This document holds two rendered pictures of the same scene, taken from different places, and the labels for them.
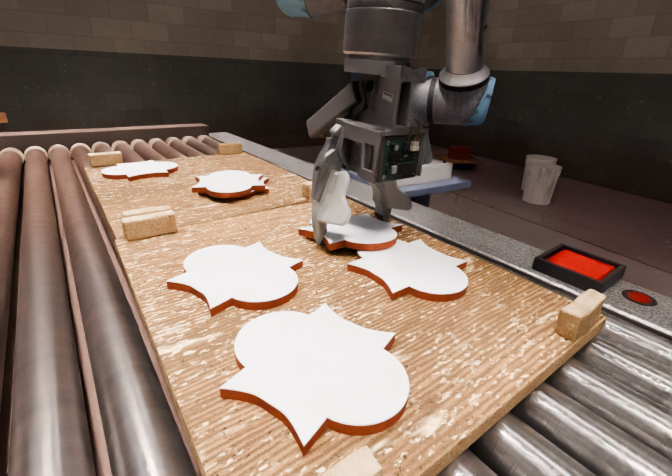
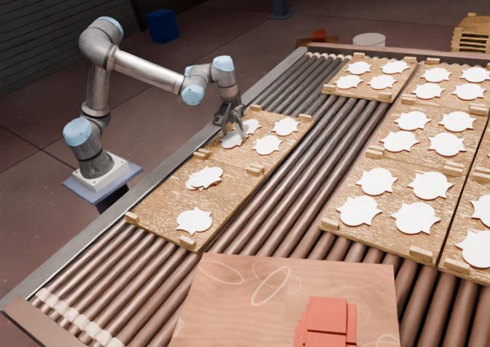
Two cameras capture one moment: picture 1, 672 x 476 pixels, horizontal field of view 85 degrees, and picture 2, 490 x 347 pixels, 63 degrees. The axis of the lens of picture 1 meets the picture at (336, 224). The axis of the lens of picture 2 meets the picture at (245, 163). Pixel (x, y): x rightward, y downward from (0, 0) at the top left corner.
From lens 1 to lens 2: 175 cm
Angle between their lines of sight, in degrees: 85
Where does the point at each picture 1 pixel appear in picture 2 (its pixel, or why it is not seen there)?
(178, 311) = (284, 146)
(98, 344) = (296, 156)
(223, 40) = not seen: outside the picture
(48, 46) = not seen: outside the picture
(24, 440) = (314, 148)
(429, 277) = (252, 123)
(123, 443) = (308, 141)
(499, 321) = (259, 117)
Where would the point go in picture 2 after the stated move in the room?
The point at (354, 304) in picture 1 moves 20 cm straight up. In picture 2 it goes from (266, 130) to (259, 90)
